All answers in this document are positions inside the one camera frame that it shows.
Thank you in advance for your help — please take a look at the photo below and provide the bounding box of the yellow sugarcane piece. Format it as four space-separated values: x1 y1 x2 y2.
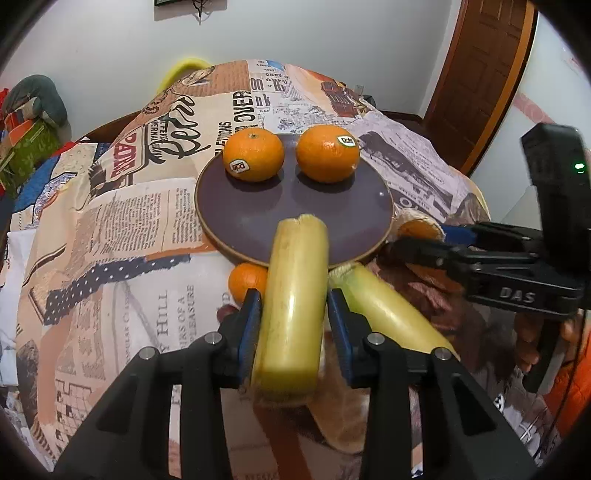
250 214 329 407

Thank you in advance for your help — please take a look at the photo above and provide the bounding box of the orange with Dole sticker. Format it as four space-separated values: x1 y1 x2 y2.
295 125 360 183

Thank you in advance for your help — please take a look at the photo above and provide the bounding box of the newspaper print bed cover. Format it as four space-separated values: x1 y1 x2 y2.
6 60 490 472

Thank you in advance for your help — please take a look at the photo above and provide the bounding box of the brown wooden door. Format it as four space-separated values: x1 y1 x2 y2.
424 0 537 175

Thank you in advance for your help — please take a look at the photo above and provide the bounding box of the small mandarin near plate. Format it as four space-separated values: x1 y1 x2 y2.
228 263 267 305

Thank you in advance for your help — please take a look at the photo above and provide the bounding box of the dark purple round plate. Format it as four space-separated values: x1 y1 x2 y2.
195 134 394 268

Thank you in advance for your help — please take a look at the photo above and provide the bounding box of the orange with barcode sticker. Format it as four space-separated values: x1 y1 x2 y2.
222 128 284 183

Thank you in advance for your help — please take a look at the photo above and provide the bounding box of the green patterned box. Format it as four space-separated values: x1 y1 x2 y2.
1 119 61 196

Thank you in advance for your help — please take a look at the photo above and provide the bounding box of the yellow hoop behind bed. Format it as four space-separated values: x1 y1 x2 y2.
156 57 214 95

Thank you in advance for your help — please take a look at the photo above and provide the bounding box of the wall mounted black television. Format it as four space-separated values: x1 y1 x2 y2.
153 0 184 7

